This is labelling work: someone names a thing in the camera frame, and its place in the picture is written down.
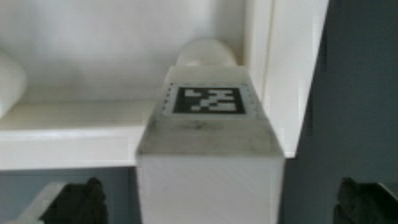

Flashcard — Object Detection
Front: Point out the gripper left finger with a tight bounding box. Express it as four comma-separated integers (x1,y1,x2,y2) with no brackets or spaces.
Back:
15,176,110,224

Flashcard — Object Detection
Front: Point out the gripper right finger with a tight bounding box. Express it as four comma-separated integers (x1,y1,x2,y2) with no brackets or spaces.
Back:
332,178,398,224

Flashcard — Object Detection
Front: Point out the white leg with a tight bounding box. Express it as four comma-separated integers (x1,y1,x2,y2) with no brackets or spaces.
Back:
136,39,284,224

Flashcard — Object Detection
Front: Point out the white square table top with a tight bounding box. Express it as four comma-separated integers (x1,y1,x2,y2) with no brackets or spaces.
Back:
0,0,330,172

